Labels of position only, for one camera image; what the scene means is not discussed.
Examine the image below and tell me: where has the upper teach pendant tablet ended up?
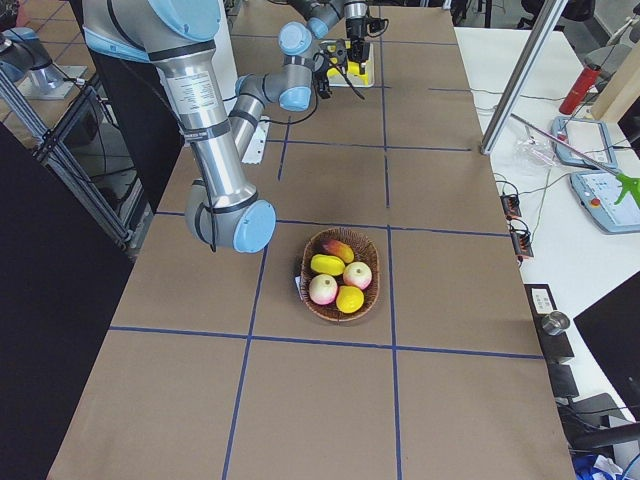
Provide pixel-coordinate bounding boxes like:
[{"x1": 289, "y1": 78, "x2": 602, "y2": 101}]
[{"x1": 551, "y1": 116, "x2": 618, "y2": 169}]

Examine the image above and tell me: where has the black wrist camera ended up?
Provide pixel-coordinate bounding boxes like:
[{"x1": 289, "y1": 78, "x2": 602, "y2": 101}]
[
  {"x1": 366, "y1": 17, "x2": 389, "y2": 38},
  {"x1": 316, "y1": 84, "x2": 332, "y2": 100}
]

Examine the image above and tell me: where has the orange circuit board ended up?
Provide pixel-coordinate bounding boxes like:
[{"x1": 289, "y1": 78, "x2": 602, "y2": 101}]
[
  {"x1": 509, "y1": 227, "x2": 534, "y2": 261},
  {"x1": 500, "y1": 193, "x2": 522, "y2": 220}
]

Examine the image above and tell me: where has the teach pendant tablet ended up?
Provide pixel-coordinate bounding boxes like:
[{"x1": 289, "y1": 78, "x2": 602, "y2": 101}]
[
  {"x1": 551, "y1": 116, "x2": 618, "y2": 169},
  {"x1": 570, "y1": 170, "x2": 639, "y2": 234}
]

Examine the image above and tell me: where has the lower orange circuit board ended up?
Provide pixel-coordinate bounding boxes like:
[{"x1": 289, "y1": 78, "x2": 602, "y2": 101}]
[{"x1": 509, "y1": 227, "x2": 534, "y2": 261}]

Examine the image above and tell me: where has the red yellow apple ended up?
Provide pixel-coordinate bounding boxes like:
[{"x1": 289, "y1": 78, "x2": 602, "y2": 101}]
[{"x1": 342, "y1": 262, "x2": 373, "y2": 290}]

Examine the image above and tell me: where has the small black box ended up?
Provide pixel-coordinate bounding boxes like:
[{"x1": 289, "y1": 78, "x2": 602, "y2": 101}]
[{"x1": 524, "y1": 284, "x2": 574, "y2": 364}]

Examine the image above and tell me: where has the aluminium frame post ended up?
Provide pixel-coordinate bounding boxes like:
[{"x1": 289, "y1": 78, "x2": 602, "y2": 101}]
[{"x1": 480, "y1": 0, "x2": 568, "y2": 155}]

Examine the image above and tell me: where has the clear plastic wrap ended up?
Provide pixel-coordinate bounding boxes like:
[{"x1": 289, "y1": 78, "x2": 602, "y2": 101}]
[{"x1": 516, "y1": 136, "x2": 556, "y2": 167}]

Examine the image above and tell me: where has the yellow green fruit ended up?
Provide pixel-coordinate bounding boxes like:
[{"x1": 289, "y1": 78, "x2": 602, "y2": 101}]
[{"x1": 310, "y1": 254, "x2": 346, "y2": 276}]

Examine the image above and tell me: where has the lower teach pendant tablet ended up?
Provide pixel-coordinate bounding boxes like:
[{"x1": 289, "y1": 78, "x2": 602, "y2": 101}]
[{"x1": 570, "y1": 170, "x2": 639, "y2": 234}]

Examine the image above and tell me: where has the black monitor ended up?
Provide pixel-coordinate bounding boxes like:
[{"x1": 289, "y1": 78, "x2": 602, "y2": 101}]
[{"x1": 575, "y1": 273, "x2": 640, "y2": 420}]

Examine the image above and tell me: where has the small metal cup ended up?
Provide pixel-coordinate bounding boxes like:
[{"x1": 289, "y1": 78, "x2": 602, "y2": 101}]
[{"x1": 540, "y1": 310, "x2": 571, "y2": 336}]

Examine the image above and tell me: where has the upper orange circuit board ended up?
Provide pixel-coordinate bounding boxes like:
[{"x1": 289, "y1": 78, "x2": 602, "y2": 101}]
[{"x1": 500, "y1": 193, "x2": 522, "y2": 220}]

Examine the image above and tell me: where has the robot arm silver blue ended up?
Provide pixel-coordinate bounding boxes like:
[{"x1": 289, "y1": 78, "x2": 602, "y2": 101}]
[
  {"x1": 287, "y1": 0, "x2": 370, "y2": 63},
  {"x1": 82, "y1": 1, "x2": 350, "y2": 253}
]

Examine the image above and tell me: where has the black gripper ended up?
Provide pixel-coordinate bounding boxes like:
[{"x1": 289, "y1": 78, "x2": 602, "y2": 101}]
[
  {"x1": 313, "y1": 39, "x2": 349, "y2": 90},
  {"x1": 345, "y1": 17, "x2": 368, "y2": 61}
]

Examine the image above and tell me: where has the white rectangular plate tray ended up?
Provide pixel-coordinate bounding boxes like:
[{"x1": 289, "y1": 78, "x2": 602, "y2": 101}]
[{"x1": 320, "y1": 39, "x2": 375, "y2": 88}]

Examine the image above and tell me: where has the pale apple with stem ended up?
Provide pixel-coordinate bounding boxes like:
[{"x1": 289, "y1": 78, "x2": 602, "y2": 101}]
[{"x1": 308, "y1": 274, "x2": 338, "y2": 305}]

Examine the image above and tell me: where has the brown wicker basket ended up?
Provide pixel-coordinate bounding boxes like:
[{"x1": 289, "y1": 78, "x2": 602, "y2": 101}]
[{"x1": 300, "y1": 227, "x2": 380, "y2": 323}]

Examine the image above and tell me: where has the metal rod stand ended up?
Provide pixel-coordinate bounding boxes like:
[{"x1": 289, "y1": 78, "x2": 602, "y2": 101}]
[{"x1": 510, "y1": 113, "x2": 640, "y2": 205}]

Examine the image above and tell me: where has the red mango fruit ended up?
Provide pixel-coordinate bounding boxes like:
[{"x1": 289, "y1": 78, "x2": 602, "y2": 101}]
[{"x1": 317, "y1": 239, "x2": 355, "y2": 264}]

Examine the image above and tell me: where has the red water bottle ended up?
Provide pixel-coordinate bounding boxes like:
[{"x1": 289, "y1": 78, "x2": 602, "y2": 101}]
[{"x1": 559, "y1": 63, "x2": 601, "y2": 115}]

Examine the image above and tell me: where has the yellow pear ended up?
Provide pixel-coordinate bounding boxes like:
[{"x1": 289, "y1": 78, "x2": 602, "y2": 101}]
[{"x1": 335, "y1": 285, "x2": 365, "y2": 314}]

